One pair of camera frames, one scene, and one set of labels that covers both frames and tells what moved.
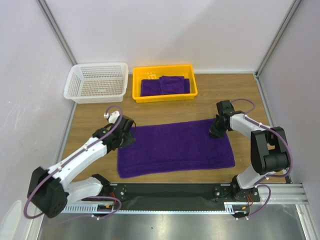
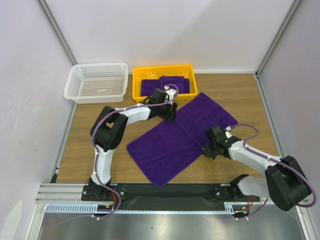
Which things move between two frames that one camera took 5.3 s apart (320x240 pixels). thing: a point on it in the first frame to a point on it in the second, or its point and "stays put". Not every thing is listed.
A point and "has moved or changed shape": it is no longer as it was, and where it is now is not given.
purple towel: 185,146 has moved or changed shape
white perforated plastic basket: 97,83 stays put
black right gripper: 217,127 to 210,150
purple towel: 171,84 stays put
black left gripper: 130,140 to 169,116
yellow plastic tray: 153,73 stays put
